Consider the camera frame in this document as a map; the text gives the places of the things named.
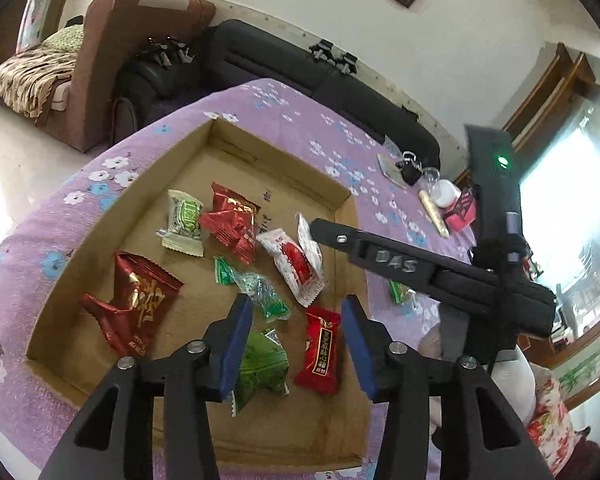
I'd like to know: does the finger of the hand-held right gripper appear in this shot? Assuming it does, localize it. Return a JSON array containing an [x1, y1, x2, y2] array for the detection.
[[310, 218, 436, 293]]

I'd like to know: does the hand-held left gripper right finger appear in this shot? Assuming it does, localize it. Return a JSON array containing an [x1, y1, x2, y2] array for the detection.
[[341, 295, 556, 480]]

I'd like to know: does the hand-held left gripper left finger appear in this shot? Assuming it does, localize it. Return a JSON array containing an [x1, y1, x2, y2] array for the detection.
[[39, 292, 254, 480]]

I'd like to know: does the dark green snack packet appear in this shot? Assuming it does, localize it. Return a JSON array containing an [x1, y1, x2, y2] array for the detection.
[[230, 327, 291, 417]]

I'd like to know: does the red snack packet black label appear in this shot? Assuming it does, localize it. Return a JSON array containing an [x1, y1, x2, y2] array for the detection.
[[293, 305, 342, 396]]

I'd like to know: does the small white red snack packet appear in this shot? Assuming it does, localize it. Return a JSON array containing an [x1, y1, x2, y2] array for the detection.
[[256, 211, 327, 308]]

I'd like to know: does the clear green candy packet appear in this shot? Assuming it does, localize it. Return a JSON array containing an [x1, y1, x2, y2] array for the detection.
[[213, 256, 291, 322]]

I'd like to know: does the small dark red foil packet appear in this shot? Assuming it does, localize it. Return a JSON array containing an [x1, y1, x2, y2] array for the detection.
[[198, 182, 262, 266]]

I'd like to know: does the large dark red foil packet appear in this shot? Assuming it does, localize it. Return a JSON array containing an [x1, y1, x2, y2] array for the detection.
[[80, 251, 185, 358]]

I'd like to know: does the green white candy packet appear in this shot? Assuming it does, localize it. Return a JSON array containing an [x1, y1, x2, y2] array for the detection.
[[155, 189, 206, 258]]

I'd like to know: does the cardboard box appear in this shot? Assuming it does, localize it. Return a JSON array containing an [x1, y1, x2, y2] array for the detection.
[[26, 117, 373, 468]]

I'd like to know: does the small green candy packet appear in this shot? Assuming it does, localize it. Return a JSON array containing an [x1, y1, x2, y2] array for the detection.
[[389, 280, 416, 306]]

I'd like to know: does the pink red packet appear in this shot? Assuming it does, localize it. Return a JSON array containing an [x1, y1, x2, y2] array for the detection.
[[442, 187, 478, 233]]

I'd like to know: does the small black container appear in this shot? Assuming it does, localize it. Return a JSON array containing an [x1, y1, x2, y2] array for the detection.
[[399, 151, 423, 186]]

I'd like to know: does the yellow wrapped stick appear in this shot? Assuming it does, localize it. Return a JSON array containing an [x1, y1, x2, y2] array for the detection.
[[418, 189, 451, 238]]

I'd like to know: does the purple floral tablecloth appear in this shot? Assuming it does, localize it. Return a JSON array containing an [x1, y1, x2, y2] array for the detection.
[[0, 77, 481, 480]]

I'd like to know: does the red floral cloth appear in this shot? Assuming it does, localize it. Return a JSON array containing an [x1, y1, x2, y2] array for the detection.
[[525, 365, 578, 478]]

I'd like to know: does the black sofa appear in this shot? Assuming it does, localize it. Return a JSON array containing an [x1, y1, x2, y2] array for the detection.
[[112, 19, 441, 171]]

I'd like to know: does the black equipment pile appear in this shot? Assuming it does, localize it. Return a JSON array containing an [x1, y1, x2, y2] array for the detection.
[[139, 36, 197, 69]]

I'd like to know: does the brown armchair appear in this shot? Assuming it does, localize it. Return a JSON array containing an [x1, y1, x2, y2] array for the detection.
[[45, 0, 216, 153]]

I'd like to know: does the patterned brown blanket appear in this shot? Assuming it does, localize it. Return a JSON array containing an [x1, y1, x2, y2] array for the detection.
[[0, 25, 83, 118]]

